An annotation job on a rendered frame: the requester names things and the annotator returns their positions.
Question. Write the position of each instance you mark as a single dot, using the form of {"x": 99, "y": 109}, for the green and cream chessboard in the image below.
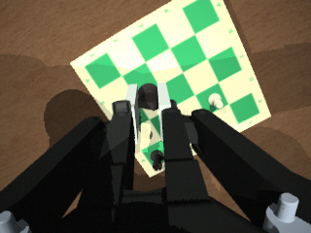
{"x": 193, "y": 47}

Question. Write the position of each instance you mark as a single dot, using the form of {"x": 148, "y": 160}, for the white pawn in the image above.
{"x": 215, "y": 100}

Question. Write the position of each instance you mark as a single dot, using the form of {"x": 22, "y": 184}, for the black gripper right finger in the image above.
{"x": 268, "y": 193}

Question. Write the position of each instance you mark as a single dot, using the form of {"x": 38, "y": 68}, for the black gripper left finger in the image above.
{"x": 41, "y": 195}

